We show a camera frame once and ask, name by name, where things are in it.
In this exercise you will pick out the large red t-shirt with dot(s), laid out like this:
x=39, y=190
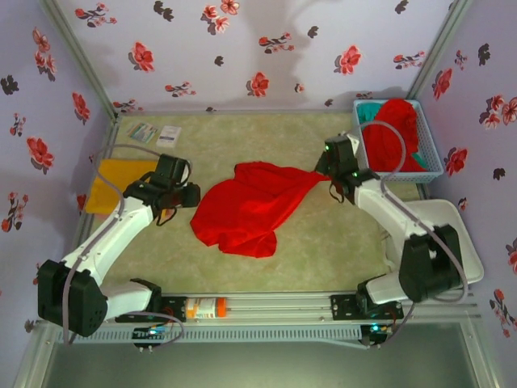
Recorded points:
x=242, y=202

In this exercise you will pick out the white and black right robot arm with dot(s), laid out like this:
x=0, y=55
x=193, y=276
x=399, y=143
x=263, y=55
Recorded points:
x=387, y=210

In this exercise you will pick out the folded pink cloth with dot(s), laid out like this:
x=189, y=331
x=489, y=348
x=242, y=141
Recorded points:
x=169, y=212

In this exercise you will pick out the crumpled red t-shirt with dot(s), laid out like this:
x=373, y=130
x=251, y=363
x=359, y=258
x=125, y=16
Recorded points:
x=387, y=141

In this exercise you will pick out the white paper card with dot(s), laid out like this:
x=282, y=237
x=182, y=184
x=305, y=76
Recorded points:
x=169, y=136

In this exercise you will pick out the pale green fuzzy mat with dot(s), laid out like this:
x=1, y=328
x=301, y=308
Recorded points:
x=323, y=242

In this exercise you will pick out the folded yellow t-shirt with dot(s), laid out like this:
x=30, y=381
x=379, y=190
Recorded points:
x=105, y=190

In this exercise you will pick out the teal printed card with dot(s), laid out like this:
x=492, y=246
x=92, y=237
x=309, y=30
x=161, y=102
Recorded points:
x=141, y=132

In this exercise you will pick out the blue plastic basket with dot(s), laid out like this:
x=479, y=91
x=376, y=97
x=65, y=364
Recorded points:
x=430, y=137

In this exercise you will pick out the white plastic lid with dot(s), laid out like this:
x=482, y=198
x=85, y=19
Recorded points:
x=436, y=210

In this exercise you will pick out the orange pill bottle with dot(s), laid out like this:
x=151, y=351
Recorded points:
x=206, y=308

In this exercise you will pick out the small circuit board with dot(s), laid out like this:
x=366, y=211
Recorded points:
x=151, y=332
x=375, y=329

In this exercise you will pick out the grey metal sheet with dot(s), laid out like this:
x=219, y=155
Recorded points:
x=258, y=368

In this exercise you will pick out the aluminium frame bar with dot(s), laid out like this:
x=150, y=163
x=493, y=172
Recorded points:
x=109, y=137
x=242, y=112

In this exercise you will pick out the aluminium mounting rail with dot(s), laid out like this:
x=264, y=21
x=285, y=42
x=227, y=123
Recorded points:
x=282, y=307

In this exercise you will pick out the aluminium frame post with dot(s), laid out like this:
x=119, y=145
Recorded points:
x=440, y=48
x=76, y=56

